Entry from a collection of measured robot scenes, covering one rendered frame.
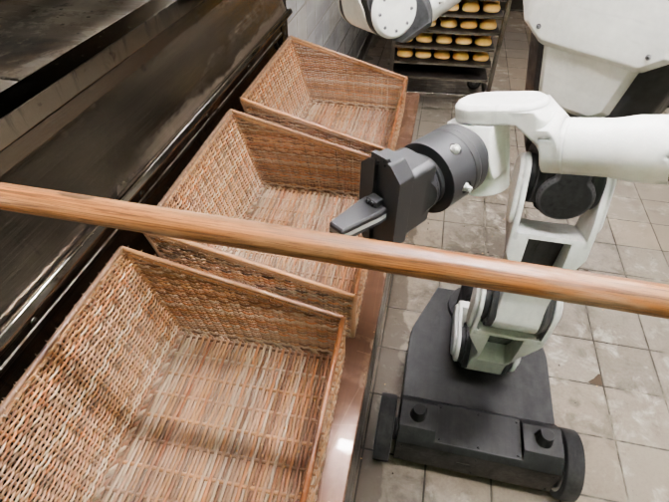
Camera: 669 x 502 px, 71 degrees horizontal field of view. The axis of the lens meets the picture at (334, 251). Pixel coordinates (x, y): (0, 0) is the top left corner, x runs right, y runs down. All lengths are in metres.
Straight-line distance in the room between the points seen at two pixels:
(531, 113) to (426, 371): 1.14
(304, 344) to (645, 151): 0.77
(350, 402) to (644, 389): 1.27
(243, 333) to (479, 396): 0.81
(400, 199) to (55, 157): 0.65
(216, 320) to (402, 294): 1.07
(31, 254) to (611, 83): 0.93
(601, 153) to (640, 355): 1.61
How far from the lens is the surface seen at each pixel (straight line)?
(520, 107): 0.59
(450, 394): 1.58
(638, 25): 0.80
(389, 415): 1.48
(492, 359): 1.45
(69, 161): 0.97
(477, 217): 2.46
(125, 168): 1.05
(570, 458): 1.56
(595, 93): 0.85
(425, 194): 0.53
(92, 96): 0.99
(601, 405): 1.94
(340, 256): 0.45
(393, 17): 0.80
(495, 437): 1.52
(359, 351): 1.12
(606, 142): 0.59
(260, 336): 1.11
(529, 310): 1.17
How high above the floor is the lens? 1.51
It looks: 44 degrees down
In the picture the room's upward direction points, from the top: straight up
